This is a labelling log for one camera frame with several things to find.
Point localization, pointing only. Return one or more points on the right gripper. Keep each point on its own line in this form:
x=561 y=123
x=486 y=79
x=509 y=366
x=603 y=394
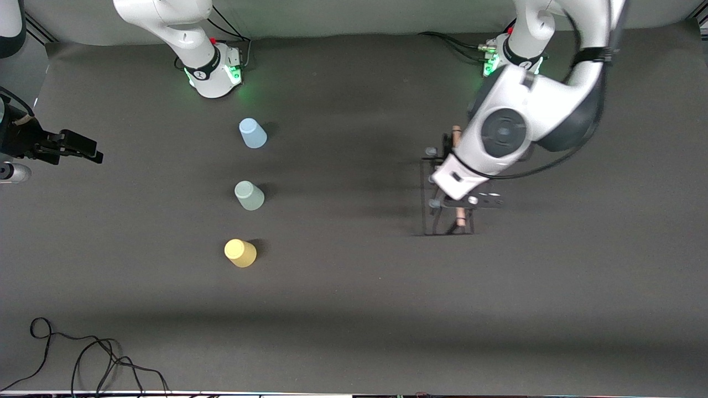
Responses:
x=22 y=139

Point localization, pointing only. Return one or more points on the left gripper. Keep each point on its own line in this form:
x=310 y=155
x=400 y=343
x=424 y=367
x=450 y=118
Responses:
x=446 y=143

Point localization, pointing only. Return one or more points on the pale green plastic cup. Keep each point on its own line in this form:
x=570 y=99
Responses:
x=250 y=196

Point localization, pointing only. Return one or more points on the yellow plastic cup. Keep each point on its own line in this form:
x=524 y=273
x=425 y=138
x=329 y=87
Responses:
x=240 y=253

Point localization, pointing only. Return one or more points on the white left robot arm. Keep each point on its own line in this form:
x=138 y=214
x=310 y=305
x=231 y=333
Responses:
x=553 y=99

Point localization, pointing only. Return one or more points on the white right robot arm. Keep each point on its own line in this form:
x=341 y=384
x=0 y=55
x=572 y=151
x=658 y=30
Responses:
x=188 y=33

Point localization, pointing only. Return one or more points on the light blue plastic cup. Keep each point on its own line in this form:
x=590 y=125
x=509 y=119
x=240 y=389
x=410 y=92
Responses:
x=253 y=135

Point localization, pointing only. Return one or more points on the dark grey table mat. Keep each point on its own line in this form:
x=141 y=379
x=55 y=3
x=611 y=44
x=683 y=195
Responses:
x=387 y=304

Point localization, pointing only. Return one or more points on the grey metal rail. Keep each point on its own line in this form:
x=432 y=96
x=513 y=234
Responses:
x=38 y=30

